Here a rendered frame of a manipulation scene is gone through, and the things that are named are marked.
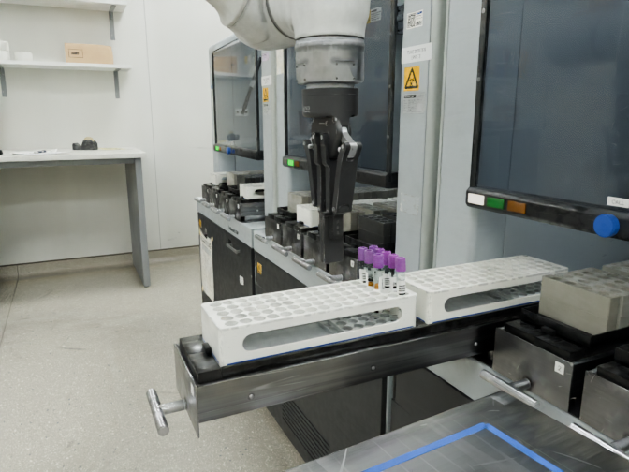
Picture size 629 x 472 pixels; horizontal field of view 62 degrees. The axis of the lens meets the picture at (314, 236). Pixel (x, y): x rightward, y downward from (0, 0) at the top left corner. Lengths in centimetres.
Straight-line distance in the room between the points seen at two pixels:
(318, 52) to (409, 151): 50
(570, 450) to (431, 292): 32
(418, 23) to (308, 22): 47
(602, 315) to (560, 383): 11
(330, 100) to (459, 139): 38
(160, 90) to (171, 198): 82
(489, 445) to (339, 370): 25
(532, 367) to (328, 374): 29
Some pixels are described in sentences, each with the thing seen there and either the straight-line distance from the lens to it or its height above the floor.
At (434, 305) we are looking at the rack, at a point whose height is 84.
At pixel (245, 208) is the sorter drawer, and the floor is 79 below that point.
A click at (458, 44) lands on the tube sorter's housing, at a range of 102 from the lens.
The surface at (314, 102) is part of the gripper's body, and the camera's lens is 68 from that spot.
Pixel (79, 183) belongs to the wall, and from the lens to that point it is 416.
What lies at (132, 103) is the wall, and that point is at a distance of 416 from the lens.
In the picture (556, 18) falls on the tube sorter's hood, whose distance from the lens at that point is 86.
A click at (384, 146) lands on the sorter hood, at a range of 118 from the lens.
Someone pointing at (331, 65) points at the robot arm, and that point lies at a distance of 67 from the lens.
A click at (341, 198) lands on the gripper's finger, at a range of 68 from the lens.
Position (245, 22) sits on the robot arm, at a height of 125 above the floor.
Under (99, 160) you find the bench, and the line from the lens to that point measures 352.
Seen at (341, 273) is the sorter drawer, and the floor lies 75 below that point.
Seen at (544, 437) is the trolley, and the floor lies 82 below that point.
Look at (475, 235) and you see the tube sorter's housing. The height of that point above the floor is 91.
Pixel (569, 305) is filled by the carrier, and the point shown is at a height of 85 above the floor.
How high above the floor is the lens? 112
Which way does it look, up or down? 13 degrees down
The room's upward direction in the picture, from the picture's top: straight up
